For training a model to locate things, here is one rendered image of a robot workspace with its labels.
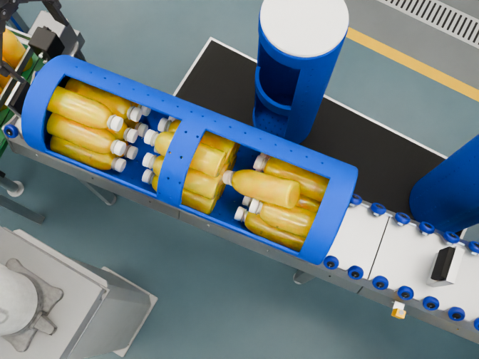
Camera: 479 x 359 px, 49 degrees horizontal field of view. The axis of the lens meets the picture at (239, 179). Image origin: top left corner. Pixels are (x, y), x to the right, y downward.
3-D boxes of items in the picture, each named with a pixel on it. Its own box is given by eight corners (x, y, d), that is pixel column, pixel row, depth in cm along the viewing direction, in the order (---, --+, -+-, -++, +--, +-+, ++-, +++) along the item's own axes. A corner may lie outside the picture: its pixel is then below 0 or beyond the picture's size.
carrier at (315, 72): (271, 82, 254) (241, 130, 248) (286, -36, 169) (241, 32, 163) (322, 110, 250) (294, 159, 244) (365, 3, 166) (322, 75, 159)
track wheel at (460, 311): (468, 315, 145) (467, 310, 146) (452, 308, 145) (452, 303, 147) (460, 324, 147) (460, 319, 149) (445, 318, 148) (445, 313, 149)
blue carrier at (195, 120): (313, 266, 153) (326, 265, 125) (48, 157, 162) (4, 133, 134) (348, 178, 157) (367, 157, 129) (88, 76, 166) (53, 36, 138)
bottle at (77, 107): (36, 104, 138) (105, 132, 136) (48, 80, 139) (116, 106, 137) (48, 112, 145) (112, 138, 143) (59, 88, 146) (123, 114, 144)
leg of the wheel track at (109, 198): (112, 206, 253) (73, 172, 193) (102, 202, 254) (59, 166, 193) (118, 196, 255) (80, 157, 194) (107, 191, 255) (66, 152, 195)
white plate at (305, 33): (287, -36, 168) (286, -34, 169) (244, 30, 162) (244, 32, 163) (364, 2, 164) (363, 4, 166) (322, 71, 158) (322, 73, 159)
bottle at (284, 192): (289, 183, 129) (224, 166, 140) (285, 211, 131) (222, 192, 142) (303, 179, 135) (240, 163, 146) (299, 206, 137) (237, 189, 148)
